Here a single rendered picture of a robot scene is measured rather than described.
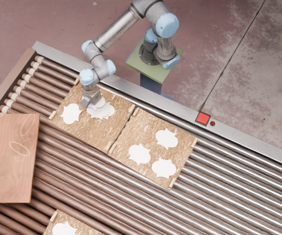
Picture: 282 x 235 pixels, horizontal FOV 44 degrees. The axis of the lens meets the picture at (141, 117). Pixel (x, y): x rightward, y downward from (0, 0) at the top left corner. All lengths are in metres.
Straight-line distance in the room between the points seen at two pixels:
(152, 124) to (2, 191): 0.91
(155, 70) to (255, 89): 1.36
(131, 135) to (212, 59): 1.62
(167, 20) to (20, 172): 1.10
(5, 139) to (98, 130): 0.52
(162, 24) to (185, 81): 1.63
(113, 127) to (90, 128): 0.13
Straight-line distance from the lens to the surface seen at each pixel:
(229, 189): 2.05
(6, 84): 2.32
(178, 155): 2.02
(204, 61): 3.42
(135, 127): 2.06
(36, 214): 2.04
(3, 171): 2.02
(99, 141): 2.05
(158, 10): 1.73
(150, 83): 2.53
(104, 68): 1.79
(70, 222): 1.98
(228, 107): 3.24
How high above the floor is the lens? 2.87
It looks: 68 degrees down
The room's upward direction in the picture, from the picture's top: straight up
